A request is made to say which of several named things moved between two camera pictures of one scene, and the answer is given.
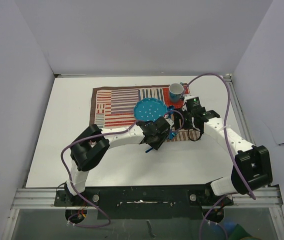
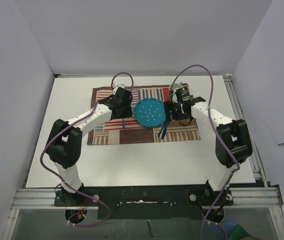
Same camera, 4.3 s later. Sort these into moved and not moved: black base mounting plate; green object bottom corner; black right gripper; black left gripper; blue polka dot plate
Moved: black left gripper; black right gripper
Not moved: black base mounting plate; blue polka dot plate; green object bottom corner
